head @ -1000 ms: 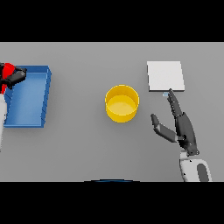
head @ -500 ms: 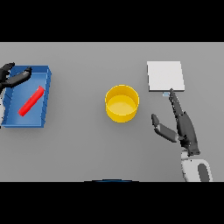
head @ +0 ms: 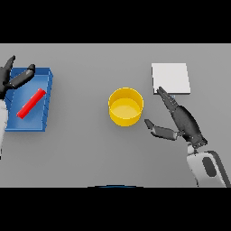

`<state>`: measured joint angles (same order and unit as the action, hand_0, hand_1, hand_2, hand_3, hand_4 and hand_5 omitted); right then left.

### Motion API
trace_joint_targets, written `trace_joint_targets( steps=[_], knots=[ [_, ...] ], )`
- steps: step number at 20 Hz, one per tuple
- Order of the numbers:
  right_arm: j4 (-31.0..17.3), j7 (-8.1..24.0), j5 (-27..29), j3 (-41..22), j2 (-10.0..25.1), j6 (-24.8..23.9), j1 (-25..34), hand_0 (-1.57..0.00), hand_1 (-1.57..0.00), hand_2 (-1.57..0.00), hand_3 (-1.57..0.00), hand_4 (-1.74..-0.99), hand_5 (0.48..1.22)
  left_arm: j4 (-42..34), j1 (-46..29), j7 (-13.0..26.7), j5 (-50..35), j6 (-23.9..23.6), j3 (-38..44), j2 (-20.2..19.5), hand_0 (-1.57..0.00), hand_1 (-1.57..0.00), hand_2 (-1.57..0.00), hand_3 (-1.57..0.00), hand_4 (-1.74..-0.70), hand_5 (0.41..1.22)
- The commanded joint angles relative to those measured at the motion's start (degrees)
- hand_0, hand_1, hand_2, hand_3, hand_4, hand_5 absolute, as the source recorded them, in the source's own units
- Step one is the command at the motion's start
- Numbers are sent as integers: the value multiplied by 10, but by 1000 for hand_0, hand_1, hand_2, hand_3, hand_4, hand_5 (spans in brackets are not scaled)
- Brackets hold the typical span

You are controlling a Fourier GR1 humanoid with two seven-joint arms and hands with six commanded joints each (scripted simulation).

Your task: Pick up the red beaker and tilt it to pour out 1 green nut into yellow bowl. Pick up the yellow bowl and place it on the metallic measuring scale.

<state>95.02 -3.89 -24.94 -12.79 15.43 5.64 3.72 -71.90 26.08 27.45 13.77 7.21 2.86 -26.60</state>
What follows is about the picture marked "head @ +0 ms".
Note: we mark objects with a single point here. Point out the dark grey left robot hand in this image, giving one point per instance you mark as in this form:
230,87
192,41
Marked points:
5,77

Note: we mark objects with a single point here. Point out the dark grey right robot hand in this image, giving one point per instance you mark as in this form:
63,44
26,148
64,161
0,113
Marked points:
186,121

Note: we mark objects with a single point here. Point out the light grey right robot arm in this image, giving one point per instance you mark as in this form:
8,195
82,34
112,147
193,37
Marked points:
207,168

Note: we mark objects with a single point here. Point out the red beaker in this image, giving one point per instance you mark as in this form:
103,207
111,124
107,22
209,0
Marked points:
31,103

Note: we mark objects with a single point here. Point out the pale square measuring scale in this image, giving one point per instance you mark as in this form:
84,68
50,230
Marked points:
170,78

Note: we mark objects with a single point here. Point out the yellow bowl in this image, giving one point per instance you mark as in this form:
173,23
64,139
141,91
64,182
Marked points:
125,107

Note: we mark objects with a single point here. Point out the blue tray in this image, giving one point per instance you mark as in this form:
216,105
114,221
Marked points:
28,100

